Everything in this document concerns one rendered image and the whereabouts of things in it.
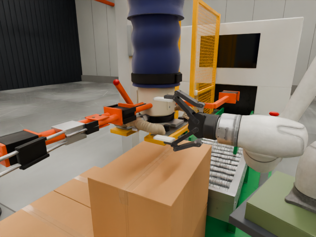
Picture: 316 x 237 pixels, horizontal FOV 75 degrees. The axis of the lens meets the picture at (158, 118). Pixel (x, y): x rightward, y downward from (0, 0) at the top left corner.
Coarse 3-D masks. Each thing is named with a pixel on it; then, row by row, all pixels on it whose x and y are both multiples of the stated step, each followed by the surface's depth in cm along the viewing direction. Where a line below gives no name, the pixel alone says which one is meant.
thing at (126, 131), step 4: (112, 128) 94; (116, 128) 94; (120, 128) 93; (124, 128) 92; (128, 128) 92; (112, 132) 93; (116, 132) 92; (120, 132) 90; (124, 132) 89; (128, 132) 90; (132, 132) 92
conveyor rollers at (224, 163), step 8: (208, 144) 222; (216, 144) 226; (224, 144) 223; (216, 152) 208; (224, 152) 205; (232, 152) 203; (240, 152) 206; (216, 160) 191; (224, 160) 188; (232, 160) 193; (216, 168) 175; (224, 168) 180; (232, 168) 176; (216, 176) 165; (224, 176) 163; (232, 176) 162; (216, 184) 157; (224, 184) 154
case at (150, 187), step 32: (128, 160) 104; (160, 160) 104; (192, 160) 104; (96, 192) 89; (128, 192) 80; (160, 192) 79; (192, 192) 96; (96, 224) 95; (128, 224) 85; (160, 224) 76; (192, 224) 105
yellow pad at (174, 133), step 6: (186, 120) 103; (168, 126) 88; (180, 126) 94; (186, 126) 96; (168, 132) 87; (174, 132) 89; (180, 132) 90; (144, 138) 84; (150, 138) 82; (162, 144) 80
